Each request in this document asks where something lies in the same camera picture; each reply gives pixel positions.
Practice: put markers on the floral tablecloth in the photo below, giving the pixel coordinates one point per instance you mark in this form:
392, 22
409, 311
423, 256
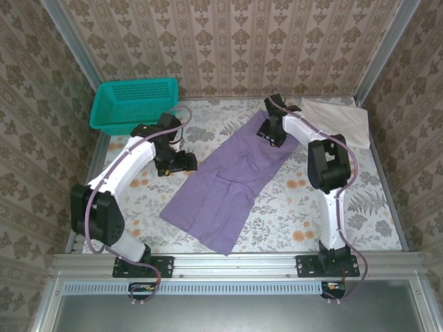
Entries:
294, 214

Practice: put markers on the grey metal panel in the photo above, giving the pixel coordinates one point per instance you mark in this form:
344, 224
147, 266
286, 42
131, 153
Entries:
235, 314

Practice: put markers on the aluminium frame post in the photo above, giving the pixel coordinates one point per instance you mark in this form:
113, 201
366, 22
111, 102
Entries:
71, 41
389, 41

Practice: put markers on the right arm's black base plate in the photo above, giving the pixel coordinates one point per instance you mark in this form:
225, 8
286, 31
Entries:
308, 266

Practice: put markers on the teal plastic basket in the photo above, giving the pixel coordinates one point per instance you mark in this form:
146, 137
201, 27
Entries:
117, 103

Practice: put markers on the black controller board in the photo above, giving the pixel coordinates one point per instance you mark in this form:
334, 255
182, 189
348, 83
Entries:
334, 290
140, 290

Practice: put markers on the white folded t-shirt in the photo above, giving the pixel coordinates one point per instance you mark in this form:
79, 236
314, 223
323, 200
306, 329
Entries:
342, 121

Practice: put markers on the purple t-shirt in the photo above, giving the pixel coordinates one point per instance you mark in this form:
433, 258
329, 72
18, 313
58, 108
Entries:
221, 193

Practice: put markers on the left arm's black base plate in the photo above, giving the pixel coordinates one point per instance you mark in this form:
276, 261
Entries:
162, 266

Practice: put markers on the long aluminium mounting rail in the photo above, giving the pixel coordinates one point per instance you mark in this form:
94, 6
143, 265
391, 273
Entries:
235, 266

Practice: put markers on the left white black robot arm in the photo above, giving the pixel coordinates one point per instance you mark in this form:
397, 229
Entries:
121, 166

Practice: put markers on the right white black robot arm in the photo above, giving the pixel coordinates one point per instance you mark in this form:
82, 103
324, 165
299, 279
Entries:
330, 221

